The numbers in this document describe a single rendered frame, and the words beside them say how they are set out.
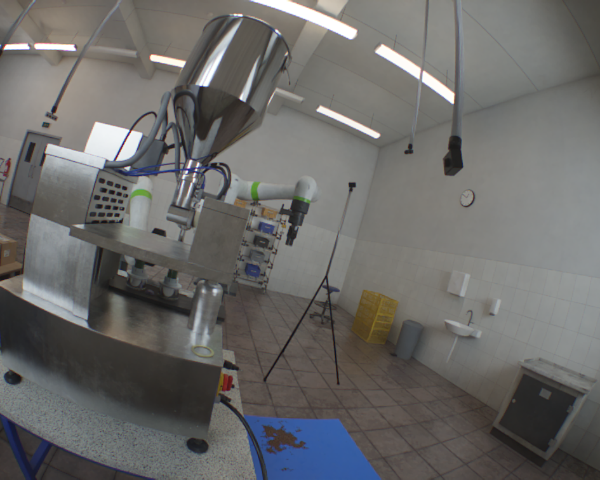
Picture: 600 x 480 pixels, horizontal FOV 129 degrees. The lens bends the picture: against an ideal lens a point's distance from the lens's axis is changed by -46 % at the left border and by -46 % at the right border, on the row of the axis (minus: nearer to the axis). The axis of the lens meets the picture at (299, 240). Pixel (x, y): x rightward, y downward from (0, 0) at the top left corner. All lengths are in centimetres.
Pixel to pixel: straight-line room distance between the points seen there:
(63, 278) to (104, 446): 39
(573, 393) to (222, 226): 278
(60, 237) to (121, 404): 39
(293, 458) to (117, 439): 57
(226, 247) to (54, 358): 49
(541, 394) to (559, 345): 82
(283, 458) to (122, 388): 58
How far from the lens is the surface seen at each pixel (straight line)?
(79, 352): 65
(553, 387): 281
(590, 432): 353
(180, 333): 66
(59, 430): 75
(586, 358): 342
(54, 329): 66
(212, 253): 46
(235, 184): 147
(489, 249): 411
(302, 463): 100
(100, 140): 82
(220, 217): 46
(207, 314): 66
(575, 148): 408
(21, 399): 83
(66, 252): 64
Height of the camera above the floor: 131
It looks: 1 degrees up
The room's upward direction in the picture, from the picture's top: 16 degrees clockwise
